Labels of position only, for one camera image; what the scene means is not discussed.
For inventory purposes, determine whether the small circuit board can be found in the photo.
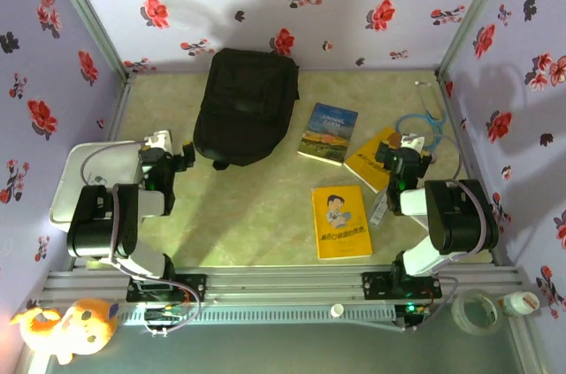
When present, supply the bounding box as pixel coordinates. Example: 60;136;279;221
143;307;189;324
400;301;434;317

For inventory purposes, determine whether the blue stethoscope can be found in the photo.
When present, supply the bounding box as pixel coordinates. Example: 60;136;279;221
394;80;447;164

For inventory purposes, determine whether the black backpack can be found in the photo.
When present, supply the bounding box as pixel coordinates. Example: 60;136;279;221
193;47;302;171

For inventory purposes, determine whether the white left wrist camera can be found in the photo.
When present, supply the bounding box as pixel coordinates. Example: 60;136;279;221
143;129;173;154

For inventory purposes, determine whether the white plastic bin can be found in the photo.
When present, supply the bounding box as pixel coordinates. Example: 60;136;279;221
48;140;147;233

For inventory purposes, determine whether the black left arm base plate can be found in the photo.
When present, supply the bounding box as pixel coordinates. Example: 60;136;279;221
126;273;208;303

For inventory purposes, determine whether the orange plush toy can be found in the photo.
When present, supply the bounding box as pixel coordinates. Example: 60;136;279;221
11;298;120;366

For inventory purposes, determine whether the yellow book sitting boy cover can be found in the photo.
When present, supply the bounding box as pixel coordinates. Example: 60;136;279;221
310;184;374;260

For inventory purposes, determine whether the clear plastic pen box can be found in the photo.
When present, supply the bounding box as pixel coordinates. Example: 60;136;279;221
370;190;390;229

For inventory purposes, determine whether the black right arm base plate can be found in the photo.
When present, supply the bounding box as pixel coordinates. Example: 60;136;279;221
361;271;443;301

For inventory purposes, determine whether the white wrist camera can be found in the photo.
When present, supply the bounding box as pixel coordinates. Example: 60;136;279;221
400;134;425;154
143;129;173;154

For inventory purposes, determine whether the white pill bottle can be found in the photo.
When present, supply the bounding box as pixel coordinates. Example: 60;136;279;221
501;290;541;317

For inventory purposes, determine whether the Animal Farm book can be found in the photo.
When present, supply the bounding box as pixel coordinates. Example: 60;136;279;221
296;102;360;167

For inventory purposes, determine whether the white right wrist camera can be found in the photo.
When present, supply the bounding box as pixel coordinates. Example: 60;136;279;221
400;134;425;154

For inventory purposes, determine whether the grey left arm cable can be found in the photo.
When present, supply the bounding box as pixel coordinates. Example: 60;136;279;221
80;139;203;335

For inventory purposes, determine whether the aluminium side rail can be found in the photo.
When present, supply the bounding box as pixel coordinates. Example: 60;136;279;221
107;74;136;143
435;71;509;267

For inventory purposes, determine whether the yellow book brown circle cover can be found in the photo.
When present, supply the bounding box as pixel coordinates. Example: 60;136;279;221
343;126;402;195

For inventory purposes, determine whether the aluminium rail beam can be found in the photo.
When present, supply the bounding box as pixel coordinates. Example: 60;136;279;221
42;265;530;304

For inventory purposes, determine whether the aluminium frame post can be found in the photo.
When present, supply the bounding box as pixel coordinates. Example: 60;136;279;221
437;0;518;77
42;0;129;79

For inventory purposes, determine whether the grey slotted cable duct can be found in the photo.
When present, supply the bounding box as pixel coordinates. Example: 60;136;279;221
119;305;397;326

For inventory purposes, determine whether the clear tape roll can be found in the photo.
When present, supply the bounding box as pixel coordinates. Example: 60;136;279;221
450;288;505;338

